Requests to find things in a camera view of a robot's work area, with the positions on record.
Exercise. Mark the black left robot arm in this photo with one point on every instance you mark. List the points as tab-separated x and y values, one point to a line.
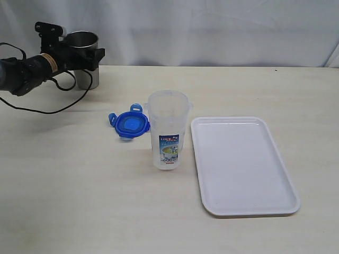
20	76

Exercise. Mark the white fabric backdrop curtain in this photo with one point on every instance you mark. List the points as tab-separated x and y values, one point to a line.
188	33

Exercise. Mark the white rectangular plastic tray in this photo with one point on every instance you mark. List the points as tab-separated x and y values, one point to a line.
240	170

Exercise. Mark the clear plastic tall container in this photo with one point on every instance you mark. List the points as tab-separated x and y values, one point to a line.
168	112

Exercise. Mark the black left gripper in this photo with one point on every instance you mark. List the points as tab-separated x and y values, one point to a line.
75	58

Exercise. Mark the stainless steel tumbler cup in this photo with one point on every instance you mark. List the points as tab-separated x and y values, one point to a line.
83	42

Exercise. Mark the blue plastic lid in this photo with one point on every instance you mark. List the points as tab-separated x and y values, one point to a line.
130	124

